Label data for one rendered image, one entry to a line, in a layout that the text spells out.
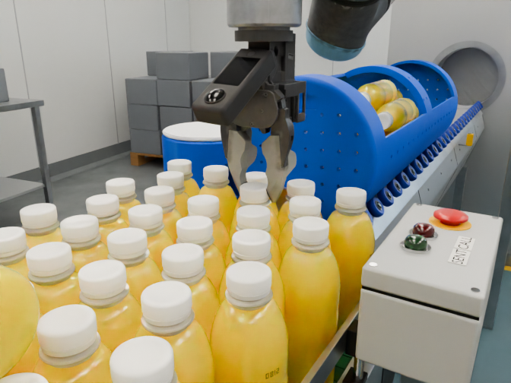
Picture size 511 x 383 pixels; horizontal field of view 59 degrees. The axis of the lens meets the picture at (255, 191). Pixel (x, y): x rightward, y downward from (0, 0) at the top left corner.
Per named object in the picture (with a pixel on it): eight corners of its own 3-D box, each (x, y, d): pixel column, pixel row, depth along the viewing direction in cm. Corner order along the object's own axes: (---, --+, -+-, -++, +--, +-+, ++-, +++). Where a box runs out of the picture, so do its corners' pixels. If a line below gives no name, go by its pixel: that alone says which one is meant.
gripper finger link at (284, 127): (299, 164, 56) (289, 93, 54) (293, 167, 55) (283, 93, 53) (266, 166, 59) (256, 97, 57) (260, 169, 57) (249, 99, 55)
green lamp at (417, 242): (429, 245, 44) (430, 235, 44) (424, 254, 43) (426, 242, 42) (406, 241, 45) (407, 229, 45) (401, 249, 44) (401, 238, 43)
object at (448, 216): (469, 220, 51) (471, 210, 50) (464, 231, 48) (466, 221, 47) (436, 214, 52) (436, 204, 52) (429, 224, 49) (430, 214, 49)
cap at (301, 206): (297, 207, 59) (298, 194, 58) (325, 213, 57) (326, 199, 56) (283, 216, 56) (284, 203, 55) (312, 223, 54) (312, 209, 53)
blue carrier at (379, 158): (454, 147, 149) (461, 58, 141) (372, 243, 79) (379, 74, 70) (369, 142, 164) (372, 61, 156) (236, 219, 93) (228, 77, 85)
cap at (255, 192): (244, 206, 57) (243, 193, 57) (236, 197, 61) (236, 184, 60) (273, 203, 58) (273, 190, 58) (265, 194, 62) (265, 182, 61)
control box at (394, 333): (489, 293, 55) (504, 214, 52) (466, 400, 39) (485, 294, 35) (405, 273, 60) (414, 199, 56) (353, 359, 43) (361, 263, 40)
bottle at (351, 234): (308, 327, 65) (313, 205, 59) (331, 305, 70) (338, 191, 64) (353, 346, 61) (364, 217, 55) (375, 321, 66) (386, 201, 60)
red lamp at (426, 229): (436, 233, 47) (437, 223, 47) (432, 241, 45) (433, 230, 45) (414, 229, 48) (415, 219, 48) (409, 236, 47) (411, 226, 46)
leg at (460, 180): (453, 265, 274) (468, 165, 254) (452, 269, 269) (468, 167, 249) (443, 263, 277) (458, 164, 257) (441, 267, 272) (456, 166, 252)
